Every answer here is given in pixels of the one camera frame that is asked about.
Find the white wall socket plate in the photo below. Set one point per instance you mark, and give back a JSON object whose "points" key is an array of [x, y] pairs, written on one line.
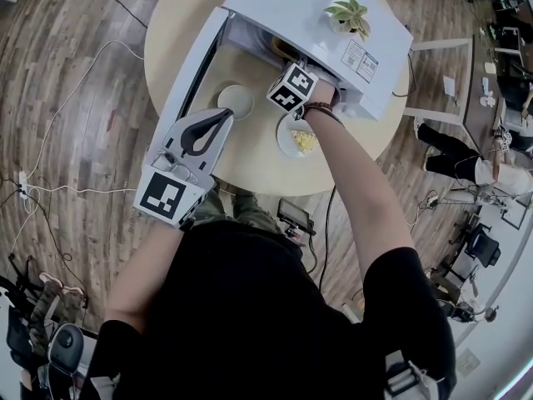
{"points": [[468, 363]]}

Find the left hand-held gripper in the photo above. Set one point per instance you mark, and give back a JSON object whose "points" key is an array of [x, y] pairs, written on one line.
{"points": [[162, 194]]}

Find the white power strip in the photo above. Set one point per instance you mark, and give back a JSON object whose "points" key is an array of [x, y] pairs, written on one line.
{"points": [[23, 183]]}

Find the small potted plant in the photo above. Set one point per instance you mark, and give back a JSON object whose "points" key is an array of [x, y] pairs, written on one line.
{"points": [[347, 17]]}

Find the grey rounded backpack unit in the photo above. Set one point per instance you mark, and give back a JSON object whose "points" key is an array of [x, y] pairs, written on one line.
{"points": [[64, 342]]}

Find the black office chair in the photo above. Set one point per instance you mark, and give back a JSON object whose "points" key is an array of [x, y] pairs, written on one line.
{"points": [[485, 246]]}

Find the person's camouflage trousers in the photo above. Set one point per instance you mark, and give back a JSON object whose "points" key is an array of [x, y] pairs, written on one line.
{"points": [[250, 211]]}

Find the yellow cake slice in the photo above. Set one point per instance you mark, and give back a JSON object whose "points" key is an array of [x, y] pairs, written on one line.
{"points": [[304, 140]]}

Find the white microwave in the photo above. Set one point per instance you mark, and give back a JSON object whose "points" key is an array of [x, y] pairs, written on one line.
{"points": [[291, 2]]}

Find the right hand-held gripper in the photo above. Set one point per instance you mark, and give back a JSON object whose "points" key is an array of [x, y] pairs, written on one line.
{"points": [[291, 88]]}

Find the round wooden table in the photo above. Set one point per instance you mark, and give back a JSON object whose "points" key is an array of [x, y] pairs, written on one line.
{"points": [[258, 169]]}

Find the person's black shirt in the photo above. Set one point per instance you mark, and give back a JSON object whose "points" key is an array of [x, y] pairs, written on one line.
{"points": [[250, 327]]}

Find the person's right forearm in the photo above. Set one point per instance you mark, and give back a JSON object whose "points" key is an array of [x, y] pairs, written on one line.
{"points": [[358, 190]]}

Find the person's left forearm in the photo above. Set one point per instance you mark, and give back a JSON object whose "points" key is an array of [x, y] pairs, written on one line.
{"points": [[141, 273]]}

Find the white bowl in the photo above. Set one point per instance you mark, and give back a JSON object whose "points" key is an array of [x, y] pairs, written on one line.
{"points": [[235, 98]]}

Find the dark desk with white legs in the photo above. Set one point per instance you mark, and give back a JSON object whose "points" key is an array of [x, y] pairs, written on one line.
{"points": [[476, 111]]}

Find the black waist-mounted device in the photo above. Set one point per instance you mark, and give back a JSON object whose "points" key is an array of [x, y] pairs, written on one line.
{"points": [[293, 215]]}

